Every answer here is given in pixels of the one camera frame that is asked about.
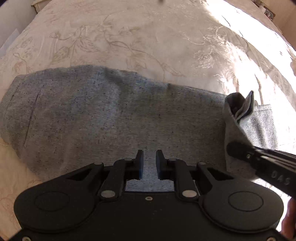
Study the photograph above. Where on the grey speckled pants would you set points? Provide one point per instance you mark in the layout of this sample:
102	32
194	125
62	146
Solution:
59	120

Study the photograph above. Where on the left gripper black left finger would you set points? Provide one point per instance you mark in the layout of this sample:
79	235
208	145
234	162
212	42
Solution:
119	173

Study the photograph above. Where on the framed items at bedside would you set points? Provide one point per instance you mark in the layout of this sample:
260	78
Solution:
264	5

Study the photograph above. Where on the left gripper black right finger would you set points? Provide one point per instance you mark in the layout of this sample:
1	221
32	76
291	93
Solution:
179	172

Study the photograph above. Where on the person's right hand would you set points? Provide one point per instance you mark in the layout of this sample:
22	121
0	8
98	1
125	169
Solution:
288	223

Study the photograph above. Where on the cream floral embroidered bedspread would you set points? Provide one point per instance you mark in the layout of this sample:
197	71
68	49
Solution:
221	46

